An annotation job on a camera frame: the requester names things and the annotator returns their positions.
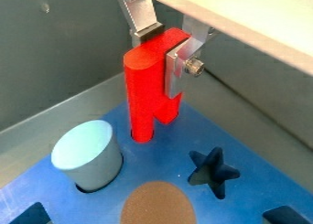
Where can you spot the light blue cylinder peg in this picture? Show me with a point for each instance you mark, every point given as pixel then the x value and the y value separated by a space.
pixel 87 155

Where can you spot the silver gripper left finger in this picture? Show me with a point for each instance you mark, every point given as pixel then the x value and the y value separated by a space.
pixel 139 14

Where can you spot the brown cylinder peg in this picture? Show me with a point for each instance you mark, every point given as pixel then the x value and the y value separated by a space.
pixel 157 203

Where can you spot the red square-circle peg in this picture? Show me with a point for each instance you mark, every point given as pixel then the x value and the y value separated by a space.
pixel 149 104

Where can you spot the blue shape-sorter block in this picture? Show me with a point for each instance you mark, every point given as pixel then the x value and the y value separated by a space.
pixel 261 197

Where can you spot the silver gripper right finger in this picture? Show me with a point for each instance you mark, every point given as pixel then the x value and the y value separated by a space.
pixel 182 58

